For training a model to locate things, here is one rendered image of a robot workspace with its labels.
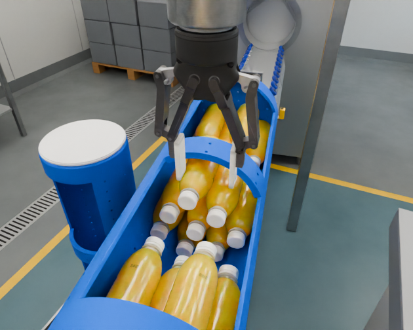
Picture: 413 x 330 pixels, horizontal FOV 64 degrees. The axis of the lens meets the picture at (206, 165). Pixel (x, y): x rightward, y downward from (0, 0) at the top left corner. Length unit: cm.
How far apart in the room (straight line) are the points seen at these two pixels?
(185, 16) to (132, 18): 377
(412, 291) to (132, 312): 51
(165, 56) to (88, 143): 299
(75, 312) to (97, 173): 65
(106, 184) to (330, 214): 170
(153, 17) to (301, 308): 320
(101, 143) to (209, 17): 82
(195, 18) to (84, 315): 37
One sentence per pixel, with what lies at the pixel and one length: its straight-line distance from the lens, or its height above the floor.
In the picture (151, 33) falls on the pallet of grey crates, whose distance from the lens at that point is 406.
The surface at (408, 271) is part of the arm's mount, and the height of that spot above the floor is 107.
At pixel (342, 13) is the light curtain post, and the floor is 131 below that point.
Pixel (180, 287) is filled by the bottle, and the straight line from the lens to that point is 56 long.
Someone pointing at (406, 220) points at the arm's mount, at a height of 107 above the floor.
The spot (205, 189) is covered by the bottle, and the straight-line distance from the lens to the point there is 69.
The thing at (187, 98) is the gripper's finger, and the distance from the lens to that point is 43.
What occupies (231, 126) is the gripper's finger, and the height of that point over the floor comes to 140.
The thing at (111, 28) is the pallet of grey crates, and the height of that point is 59.
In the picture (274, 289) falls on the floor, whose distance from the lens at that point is 196.
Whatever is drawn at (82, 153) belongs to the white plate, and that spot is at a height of 104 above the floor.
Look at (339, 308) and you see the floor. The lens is 199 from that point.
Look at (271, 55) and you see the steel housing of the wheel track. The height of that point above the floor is 93.
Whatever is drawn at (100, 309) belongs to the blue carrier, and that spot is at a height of 123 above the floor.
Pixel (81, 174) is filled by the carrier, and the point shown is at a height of 100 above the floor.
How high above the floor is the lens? 162
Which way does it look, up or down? 36 degrees down
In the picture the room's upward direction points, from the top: straight up
